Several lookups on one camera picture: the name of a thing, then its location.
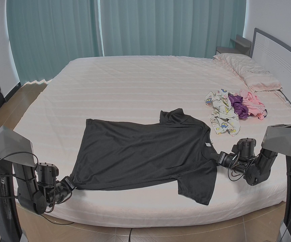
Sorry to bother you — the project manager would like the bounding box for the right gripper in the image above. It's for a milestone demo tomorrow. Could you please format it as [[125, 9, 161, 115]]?
[[216, 151, 238, 167]]

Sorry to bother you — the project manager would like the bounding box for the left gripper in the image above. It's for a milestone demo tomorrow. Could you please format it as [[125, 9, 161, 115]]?
[[52, 176, 76, 202]]

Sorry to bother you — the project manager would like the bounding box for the black T-shirt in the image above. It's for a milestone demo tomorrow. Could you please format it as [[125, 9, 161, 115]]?
[[70, 107, 218, 206]]

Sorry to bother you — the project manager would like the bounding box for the bed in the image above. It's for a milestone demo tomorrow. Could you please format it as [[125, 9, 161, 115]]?
[[13, 28, 291, 227]]

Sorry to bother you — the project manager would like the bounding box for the white printed garment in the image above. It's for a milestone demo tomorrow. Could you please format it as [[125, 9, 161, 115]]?
[[204, 88, 242, 137]]

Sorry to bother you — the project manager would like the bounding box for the purple garment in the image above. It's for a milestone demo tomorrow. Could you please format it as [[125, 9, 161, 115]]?
[[228, 93, 249, 119]]

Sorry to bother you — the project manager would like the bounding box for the pink garment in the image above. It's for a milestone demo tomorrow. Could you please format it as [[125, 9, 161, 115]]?
[[239, 89, 268, 121]]

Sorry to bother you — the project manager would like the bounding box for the cream pillow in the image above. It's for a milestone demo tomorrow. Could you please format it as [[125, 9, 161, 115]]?
[[213, 53, 283, 93]]

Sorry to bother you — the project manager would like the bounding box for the grey bedside table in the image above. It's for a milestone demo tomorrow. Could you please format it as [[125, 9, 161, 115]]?
[[216, 34, 252, 57]]

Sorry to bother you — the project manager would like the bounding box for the blue-green curtain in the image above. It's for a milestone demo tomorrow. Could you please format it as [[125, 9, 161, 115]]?
[[7, 0, 104, 84], [98, 0, 247, 58]]

